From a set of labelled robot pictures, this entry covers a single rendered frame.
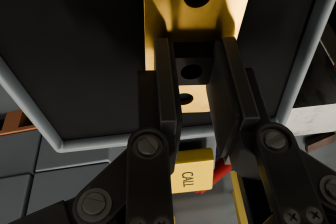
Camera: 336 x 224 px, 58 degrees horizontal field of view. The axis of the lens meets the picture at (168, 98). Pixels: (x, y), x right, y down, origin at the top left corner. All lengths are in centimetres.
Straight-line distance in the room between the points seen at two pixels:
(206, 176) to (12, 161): 187
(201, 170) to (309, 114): 20
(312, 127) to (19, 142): 188
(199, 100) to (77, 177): 165
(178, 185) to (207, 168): 4
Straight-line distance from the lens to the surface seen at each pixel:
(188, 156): 23
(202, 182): 27
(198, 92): 15
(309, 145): 286
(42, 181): 188
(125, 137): 19
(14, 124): 222
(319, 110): 41
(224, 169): 36
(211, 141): 24
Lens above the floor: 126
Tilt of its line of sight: 38 degrees down
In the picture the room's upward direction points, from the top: 175 degrees clockwise
